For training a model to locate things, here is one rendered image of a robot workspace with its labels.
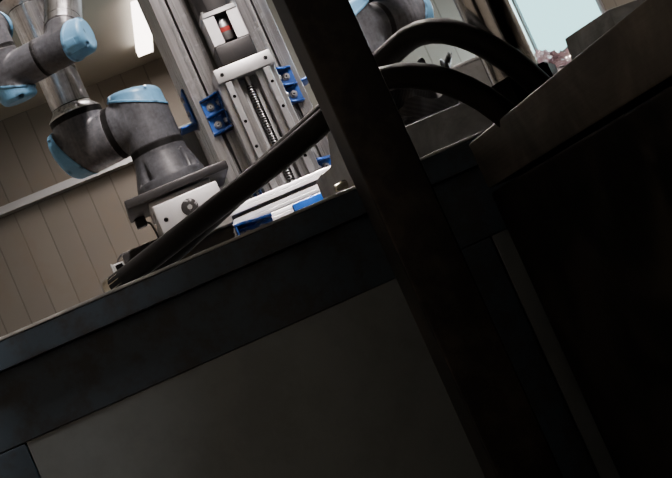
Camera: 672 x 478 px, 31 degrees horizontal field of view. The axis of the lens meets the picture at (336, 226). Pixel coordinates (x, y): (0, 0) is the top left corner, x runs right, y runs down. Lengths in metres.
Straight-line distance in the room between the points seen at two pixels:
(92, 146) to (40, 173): 7.25
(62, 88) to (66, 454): 1.25
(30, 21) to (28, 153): 7.22
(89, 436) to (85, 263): 8.20
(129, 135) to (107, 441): 1.15
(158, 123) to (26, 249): 7.25
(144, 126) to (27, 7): 0.37
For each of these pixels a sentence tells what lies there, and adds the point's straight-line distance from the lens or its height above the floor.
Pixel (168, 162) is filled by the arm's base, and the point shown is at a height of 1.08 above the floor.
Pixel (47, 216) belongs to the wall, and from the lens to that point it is 9.77.
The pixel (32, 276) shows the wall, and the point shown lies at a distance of 9.73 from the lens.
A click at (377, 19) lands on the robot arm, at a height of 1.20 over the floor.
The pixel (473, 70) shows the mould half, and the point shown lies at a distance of 1.85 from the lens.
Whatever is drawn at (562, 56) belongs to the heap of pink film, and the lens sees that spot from 2.08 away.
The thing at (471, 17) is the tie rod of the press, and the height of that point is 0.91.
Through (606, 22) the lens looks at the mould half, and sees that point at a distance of 1.88.
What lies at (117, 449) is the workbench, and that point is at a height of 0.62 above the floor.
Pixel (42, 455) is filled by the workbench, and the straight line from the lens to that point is 1.53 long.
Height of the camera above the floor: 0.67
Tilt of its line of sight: 4 degrees up
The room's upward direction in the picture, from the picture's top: 24 degrees counter-clockwise
